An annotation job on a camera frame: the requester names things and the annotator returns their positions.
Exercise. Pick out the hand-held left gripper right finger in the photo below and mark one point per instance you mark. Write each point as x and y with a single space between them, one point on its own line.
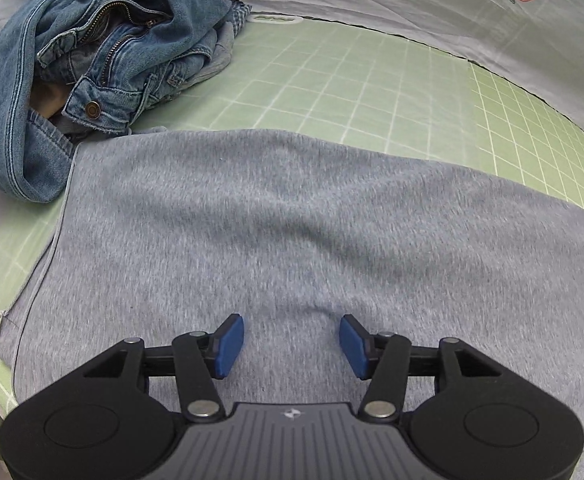
354 345

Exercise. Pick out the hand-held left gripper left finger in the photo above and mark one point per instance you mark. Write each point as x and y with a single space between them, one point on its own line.
229 345

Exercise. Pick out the grey sweatpants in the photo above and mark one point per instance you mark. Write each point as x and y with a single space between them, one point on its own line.
272 220

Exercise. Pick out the green grid mat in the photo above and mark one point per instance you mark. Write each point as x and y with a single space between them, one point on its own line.
371 85

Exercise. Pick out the blue denim jeans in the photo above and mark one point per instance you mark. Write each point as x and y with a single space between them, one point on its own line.
2 110

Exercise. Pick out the dark blue checked cloth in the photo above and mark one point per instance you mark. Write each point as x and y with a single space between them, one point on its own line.
239 15

